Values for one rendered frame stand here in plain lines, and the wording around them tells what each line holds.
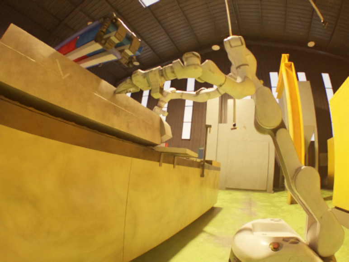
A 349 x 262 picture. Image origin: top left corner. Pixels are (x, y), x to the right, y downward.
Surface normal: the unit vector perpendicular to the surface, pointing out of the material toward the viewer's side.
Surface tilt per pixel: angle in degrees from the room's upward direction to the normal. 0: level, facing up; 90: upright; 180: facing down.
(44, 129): 90
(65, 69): 80
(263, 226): 74
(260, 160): 90
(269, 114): 90
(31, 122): 90
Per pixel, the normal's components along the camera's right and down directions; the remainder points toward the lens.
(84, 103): 0.90, -0.16
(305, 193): -0.46, -0.16
